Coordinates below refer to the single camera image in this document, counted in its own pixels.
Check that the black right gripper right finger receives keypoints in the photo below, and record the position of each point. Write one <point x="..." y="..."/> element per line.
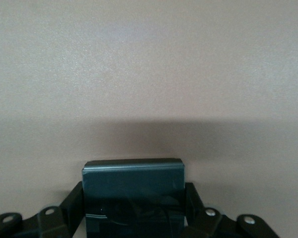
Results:
<point x="196" y="215"/>

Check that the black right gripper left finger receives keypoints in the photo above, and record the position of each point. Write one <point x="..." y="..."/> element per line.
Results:
<point x="69" y="213"/>

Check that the dark teal box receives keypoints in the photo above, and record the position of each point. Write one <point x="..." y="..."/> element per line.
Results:
<point x="131" y="188"/>

